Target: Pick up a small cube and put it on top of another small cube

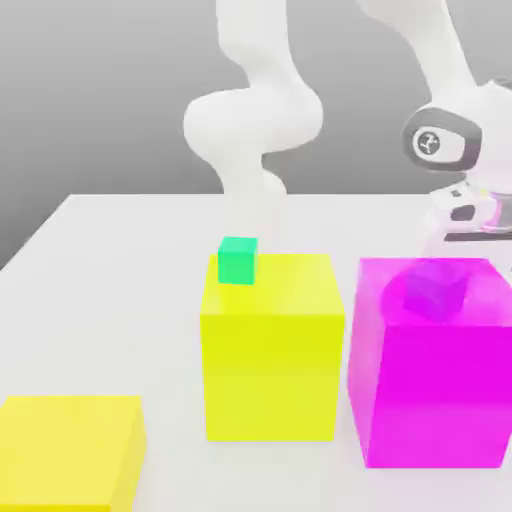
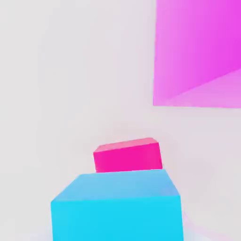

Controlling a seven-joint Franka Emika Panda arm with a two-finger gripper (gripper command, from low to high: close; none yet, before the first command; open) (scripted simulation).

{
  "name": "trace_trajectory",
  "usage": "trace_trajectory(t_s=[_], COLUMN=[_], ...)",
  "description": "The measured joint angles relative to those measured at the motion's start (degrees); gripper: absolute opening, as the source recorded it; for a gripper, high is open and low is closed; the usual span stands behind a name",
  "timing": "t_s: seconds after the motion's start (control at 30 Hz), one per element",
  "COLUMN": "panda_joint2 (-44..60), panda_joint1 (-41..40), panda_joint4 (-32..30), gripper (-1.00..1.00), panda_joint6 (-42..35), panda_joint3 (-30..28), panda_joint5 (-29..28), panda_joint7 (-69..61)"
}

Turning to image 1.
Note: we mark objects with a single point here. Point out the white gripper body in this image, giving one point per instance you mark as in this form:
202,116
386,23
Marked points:
472,244

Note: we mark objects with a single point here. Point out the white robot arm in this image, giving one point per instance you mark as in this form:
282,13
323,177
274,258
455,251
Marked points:
256,120

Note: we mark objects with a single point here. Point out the small purple cube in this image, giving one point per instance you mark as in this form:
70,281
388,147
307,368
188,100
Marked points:
434,296

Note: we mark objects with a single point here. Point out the small green cube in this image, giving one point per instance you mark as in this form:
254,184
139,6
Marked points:
236,262

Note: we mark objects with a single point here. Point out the large magenta box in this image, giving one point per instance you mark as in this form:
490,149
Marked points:
436,392

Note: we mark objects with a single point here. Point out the large lime yellow box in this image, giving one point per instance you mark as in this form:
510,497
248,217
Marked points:
272,360

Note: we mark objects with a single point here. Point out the large pale yellow box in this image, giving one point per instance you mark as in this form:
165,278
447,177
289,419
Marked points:
68,452

